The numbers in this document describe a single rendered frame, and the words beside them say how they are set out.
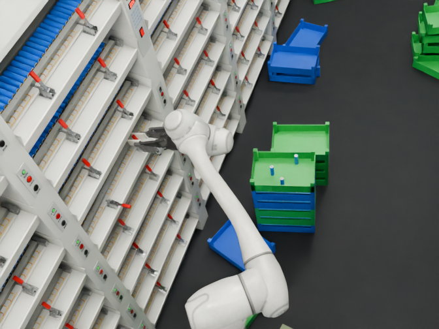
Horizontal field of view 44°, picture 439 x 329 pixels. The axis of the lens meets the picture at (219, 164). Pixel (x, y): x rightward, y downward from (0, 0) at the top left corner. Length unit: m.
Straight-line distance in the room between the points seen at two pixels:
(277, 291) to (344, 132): 1.79
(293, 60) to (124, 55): 1.85
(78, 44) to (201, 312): 0.89
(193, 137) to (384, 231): 1.49
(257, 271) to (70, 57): 0.86
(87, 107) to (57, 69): 0.21
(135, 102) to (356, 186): 1.49
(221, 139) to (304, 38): 2.12
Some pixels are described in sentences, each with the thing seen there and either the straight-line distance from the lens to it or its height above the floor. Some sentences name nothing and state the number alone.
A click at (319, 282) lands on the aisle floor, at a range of 2.80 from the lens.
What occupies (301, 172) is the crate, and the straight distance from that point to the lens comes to 2.64.
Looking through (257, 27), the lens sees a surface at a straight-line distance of 3.48.
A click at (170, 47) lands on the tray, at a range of 2.23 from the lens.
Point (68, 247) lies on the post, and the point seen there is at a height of 1.11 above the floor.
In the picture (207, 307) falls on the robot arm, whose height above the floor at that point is 1.05.
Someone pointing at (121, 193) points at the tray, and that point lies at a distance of 2.07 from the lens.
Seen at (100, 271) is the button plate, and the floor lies 0.86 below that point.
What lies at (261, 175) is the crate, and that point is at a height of 0.40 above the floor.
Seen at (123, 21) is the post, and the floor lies 1.45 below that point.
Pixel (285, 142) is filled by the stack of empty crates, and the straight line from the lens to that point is 2.95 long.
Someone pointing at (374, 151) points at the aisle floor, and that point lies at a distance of 3.23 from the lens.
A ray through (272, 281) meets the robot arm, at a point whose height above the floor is 1.04.
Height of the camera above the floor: 2.58
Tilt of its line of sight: 53 degrees down
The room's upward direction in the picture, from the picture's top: 14 degrees counter-clockwise
